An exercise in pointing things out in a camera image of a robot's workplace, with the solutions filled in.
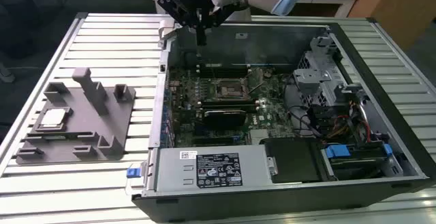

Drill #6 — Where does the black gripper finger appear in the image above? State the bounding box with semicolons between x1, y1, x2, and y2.
157;0;202;46
201;3;244;46

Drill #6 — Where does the silver CPU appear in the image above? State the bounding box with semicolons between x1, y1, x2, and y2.
38;108;72;130

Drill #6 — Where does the CPU socket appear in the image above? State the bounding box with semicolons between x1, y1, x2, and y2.
214;79;252;100

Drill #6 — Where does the silver drive cage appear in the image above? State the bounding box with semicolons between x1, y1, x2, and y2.
292;36;353;107

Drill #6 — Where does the black graphics card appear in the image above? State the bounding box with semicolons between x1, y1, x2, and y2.
202;109;246;131

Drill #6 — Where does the green motherboard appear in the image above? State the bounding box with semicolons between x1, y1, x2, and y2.
165;64;297;148

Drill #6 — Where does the silver chipset heat sink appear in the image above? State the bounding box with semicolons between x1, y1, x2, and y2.
250;129;270;145

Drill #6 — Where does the grey parts rack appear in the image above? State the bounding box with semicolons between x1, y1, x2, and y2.
14;67;137;166

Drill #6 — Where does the wooden cabinet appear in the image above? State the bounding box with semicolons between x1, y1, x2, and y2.
349;0;436;51

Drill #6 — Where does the grey metal foot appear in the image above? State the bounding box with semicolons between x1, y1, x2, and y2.
0;62;16;83

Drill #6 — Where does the silver power supply unit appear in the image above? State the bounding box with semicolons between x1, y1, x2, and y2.
144;144;278;193

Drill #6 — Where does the black plastic shroud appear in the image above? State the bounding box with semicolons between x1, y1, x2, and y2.
258;137;329;184

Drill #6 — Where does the green RAM stick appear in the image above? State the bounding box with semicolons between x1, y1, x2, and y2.
26;131;94;141

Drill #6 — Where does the hard disk blue carrier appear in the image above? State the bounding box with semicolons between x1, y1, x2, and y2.
321;143;394;180

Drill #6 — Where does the blue case latch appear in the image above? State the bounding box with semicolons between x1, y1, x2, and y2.
125;167;142;179

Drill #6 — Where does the black PC case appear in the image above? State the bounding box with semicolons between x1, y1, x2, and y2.
130;17;436;223

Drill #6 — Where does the grey case hinge bracket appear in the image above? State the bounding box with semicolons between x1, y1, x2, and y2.
158;19;177;41

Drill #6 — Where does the yellow wire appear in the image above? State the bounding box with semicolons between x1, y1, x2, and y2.
326;121;352;138

